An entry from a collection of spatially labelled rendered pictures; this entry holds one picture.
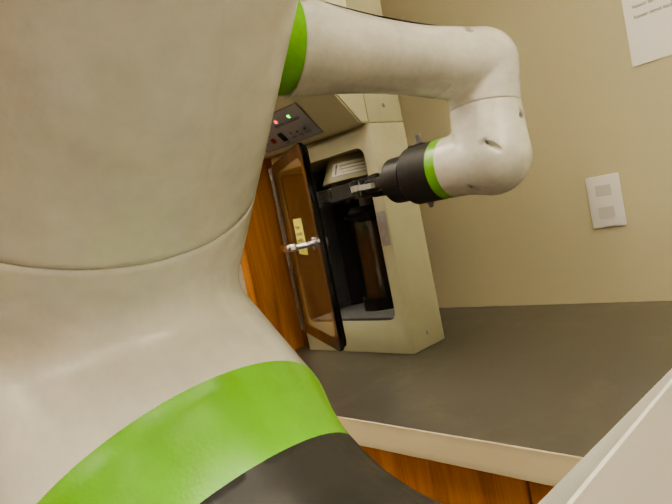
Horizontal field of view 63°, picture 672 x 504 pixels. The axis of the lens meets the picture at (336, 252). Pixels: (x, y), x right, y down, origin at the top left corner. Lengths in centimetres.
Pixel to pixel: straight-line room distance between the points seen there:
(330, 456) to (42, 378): 9
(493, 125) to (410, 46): 16
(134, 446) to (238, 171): 9
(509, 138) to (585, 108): 59
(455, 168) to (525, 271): 69
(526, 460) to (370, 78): 48
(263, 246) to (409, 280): 40
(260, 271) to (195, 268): 114
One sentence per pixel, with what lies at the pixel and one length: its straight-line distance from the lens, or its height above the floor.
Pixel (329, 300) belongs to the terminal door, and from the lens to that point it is 103.
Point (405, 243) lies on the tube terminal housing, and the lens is 112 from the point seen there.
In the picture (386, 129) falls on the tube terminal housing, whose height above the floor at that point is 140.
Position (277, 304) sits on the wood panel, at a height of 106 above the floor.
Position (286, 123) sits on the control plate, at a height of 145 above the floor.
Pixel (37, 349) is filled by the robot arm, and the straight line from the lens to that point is 20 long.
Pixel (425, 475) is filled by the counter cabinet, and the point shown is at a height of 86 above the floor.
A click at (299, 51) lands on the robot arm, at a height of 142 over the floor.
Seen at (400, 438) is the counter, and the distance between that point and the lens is 80.
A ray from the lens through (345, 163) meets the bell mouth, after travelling 120.
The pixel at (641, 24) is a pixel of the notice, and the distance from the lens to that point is 133.
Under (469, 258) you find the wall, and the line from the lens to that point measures 151.
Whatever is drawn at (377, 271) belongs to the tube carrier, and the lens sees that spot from 123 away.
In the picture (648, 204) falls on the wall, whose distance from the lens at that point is 132.
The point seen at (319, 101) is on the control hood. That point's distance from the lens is 109.
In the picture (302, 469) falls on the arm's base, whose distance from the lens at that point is 18.
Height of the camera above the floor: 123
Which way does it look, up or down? 3 degrees down
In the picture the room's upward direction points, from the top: 11 degrees counter-clockwise
